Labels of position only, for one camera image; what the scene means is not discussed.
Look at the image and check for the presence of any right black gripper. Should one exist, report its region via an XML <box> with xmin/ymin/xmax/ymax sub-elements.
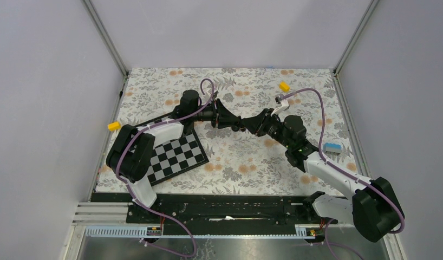
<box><xmin>240</xmin><ymin>108</ymin><xmax>292</xmax><ymax>150</ymax></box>

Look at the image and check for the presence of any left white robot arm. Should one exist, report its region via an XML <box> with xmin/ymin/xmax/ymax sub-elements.
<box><xmin>106</xmin><ymin>90</ymin><xmax>245</xmax><ymax>223</ymax></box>

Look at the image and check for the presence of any yellow block left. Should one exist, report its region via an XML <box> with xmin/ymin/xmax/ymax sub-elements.
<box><xmin>107</xmin><ymin>121</ymin><xmax>121</xmax><ymax>132</ymax></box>

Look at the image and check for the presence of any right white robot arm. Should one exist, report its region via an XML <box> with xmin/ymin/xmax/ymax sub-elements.
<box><xmin>241</xmin><ymin>109</ymin><xmax>405</xmax><ymax>242</ymax></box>

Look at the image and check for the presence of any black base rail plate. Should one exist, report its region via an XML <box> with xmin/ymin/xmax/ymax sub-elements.
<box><xmin>126</xmin><ymin>193</ymin><xmax>339</xmax><ymax>237</ymax></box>

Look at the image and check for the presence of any yellow block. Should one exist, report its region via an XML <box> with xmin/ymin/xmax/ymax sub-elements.
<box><xmin>278</xmin><ymin>82</ymin><xmax>290</xmax><ymax>93</ymax></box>
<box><xmin>107</xmin><ymin>121</ymin><xmax>121</xmax><ymax>132</ymax></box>

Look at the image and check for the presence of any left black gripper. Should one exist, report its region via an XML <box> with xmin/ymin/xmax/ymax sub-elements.
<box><xmin>191</xmin><ymin>99</ymin><xmax>240</xmax><ymax>129</ymax></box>

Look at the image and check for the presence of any yellow block far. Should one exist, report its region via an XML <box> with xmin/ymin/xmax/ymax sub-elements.
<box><xmin>278</xmin><ymin>82</ymin><xmax>290</xmax><ymax>93</ymax></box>

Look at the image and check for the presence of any black earbud charging case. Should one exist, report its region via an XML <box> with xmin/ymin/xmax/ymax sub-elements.
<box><xmin>231</xmin><ymin>117</ymin><xmax>246</xmax><ymax>132</ymax></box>

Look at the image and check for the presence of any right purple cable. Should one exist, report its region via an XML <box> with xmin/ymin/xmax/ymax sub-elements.
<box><xmin>275</xmin><ymin>88</ymin><xmax>406</xmax><ymax>260</ymax></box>

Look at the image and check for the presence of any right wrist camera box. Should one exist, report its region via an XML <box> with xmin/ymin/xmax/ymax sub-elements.
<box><xmin>271</xmin><ymin>96</ymin><xmax>290</xmax><ymax>115</ymax></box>

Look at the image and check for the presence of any black white checkerboard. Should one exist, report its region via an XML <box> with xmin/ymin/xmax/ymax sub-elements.
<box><xmin>146</xmin><ymin>129</ymin><xmax>209</xmax><ymax>186</ymax></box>

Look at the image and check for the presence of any blue white eraser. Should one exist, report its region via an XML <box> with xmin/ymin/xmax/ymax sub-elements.
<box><xmin>323</xmin><ymin>142</ymin><xmax>342</xmax><ymax>154</ymax></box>

